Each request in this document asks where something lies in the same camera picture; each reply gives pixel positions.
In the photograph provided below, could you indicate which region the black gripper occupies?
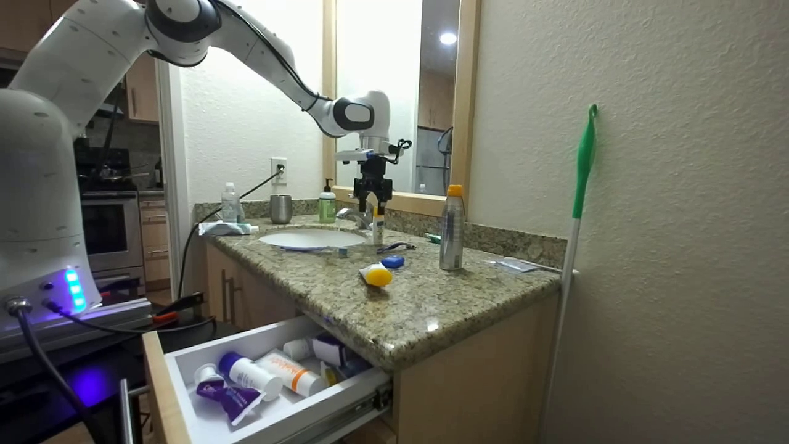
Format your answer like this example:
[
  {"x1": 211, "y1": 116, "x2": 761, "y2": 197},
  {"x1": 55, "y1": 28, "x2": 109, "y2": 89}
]
[{"x1": 353, "y1": 151, "x2": 396, "y2": 221}]

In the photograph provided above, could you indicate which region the small white stick yellow cap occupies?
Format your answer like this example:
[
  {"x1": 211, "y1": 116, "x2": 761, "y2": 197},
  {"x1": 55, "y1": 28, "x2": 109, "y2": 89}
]
[{"x1": 369, "y1": 194, "x2": 386, "y2": 248}]

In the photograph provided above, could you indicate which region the white drawer with wood front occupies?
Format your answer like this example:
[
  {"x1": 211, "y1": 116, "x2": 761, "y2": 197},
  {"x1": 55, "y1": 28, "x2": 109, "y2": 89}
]
[{"x1": 141, "y1": 314, "x2": 394, "y2": 444}]

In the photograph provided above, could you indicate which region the chrome faucet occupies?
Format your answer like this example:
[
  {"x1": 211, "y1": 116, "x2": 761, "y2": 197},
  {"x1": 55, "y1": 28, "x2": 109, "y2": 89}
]
[{"x1": 334, "y1": 200, "x2": 378, "y2": 231}]

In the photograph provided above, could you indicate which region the green soap dispenser bottle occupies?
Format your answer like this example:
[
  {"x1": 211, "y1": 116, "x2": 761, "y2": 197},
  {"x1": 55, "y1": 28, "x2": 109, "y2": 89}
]
[{"x1": 315, "y1": 176, "x2": 339, "y2": 227}]

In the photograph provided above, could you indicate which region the white sink basin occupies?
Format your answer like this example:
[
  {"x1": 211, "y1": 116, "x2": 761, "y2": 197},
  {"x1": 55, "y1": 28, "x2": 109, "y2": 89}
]
[{"x1": 258, "y1": 227, "x2": 369, "y2": 253}]

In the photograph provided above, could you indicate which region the silver spray can orange cap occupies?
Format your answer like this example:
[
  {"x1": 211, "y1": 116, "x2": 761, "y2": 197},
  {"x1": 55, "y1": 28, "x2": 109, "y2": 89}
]
[{"x1": 439, "y1": 179, "x2": 469, "y2": 274}]

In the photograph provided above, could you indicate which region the steel cup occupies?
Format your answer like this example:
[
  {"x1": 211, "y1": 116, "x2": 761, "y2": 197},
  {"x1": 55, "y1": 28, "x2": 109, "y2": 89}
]
[{"x1": 269, "y1": 192, "x2": 294, "y2": 227}]

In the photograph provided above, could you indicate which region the wood framed mirror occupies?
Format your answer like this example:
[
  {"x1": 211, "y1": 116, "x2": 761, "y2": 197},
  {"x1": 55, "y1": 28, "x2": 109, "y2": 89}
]
[{"x1": 320, "y1": 0, "x2": 484, "y2": 218}]

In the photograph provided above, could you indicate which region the clear plastic bottle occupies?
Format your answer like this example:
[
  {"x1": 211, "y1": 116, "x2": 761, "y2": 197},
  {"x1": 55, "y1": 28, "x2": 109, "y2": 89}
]
[{"x1": 220, "y1": 179, "x2": 242, "y2": 227}]

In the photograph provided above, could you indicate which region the white dark labelled tube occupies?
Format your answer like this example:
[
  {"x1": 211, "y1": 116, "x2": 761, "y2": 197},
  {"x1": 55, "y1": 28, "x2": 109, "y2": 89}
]
[{"x1": 307, "y1": 330, "x2": 366, "y2": 379}]

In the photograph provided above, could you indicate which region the clear plastic packet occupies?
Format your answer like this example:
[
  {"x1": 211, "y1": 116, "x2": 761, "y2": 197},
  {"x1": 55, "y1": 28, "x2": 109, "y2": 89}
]
[{"x1": 486, "y1": 253, "x2": 545, "y2": 275}]

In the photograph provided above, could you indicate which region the small white jar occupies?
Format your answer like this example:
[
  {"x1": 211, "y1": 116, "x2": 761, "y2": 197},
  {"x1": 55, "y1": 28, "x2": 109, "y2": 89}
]
[{"x1": 280, "y1": 336, "x2": 312, "y2": 363}]

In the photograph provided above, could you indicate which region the white orange thinkbaby tube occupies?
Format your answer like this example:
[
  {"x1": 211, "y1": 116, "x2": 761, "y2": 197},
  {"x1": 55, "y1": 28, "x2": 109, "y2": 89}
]
[{"x1": 255, "y1": 351, "x2": 326, "y2": 399}]

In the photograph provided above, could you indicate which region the wooden vanity cabinet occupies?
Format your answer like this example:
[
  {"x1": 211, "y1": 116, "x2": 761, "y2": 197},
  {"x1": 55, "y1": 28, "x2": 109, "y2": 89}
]
[{"x1": 201, "y1": 241, "x2": 565, "y2": 444}]

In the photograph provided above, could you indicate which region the white bottle with purple cap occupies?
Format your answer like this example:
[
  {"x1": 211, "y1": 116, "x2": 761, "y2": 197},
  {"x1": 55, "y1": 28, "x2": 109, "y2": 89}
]
[{"x1": 217, "y1": 351, "x2": 280, "y2": 403}]

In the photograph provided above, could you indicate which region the wooden kitchen drawer unit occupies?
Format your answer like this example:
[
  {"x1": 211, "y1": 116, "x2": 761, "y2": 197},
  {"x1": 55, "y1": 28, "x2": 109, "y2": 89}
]
[{"x1": 136, "y1": 194, "x2": 173, "y2": 292}]

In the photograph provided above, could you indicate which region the orange clamp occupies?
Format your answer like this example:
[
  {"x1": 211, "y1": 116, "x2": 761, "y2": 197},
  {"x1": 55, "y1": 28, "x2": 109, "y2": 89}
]
[{"x1": 147, "y1": 305, "x2": 185, "y2": 325}]

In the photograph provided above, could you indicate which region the purple toothpaste tube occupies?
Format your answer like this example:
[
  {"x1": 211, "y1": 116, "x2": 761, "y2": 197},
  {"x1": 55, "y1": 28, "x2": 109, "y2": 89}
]
[{"x1": 194, "y1": 366, "x2": 267, "y2": 428}]

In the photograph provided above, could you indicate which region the wooden kitchen cabinet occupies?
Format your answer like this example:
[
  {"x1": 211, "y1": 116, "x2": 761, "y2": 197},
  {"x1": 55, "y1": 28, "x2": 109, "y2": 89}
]
[{"x1": 0, "y1": 0, "x2": 163, "y2": 125}]

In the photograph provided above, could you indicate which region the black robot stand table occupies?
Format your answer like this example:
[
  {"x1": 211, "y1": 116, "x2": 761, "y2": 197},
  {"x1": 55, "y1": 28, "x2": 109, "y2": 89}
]
[{"x1": 0, "y1": 316, "x2": 204, "y2": 444}]

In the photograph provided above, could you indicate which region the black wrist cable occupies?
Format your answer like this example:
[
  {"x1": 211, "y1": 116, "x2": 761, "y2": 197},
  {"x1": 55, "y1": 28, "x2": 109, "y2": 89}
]
[{"x1": 385, "y1": 136, "x2": 413, "y2": 166}]

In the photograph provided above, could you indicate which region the white wall outlet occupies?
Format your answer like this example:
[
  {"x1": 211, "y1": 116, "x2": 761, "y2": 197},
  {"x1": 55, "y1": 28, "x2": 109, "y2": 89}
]
[{"x1": 269, "y1": 155, "x2": 290, "y2": 187}]

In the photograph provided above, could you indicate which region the black power cable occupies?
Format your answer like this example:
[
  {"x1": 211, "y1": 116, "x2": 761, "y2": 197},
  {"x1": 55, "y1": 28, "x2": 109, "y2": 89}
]
[{"x1": 174, "y1": 168, "x2": 286, "y2": 303}]

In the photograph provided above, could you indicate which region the green white mop handle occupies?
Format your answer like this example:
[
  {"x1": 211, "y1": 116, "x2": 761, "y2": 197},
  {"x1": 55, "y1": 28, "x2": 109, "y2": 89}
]
[{"x1": 538, "y1": 100, "x2": 601, "y2": 444}]

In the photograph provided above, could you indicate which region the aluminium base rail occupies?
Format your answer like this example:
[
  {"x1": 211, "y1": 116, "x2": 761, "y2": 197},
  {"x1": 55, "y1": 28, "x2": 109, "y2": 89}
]
[{"x1": 0, "y1": 295, "x2": 156, "y2": 340}]

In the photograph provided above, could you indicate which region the metal drawer handle bar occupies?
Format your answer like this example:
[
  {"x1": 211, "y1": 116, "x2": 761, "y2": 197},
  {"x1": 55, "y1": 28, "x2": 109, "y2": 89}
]
[{"x1": 115, "y1": 378, "x2": 138, "y2": 444}]

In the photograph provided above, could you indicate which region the black base cable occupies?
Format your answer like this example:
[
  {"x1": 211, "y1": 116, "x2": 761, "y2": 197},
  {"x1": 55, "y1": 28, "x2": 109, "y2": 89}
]
[
  {"x1": 41, "y1": 298, "x2": 200, "y2": 338},
  {"x1": 6, "y1": 298, "x2": 96, "y2": 426}
]

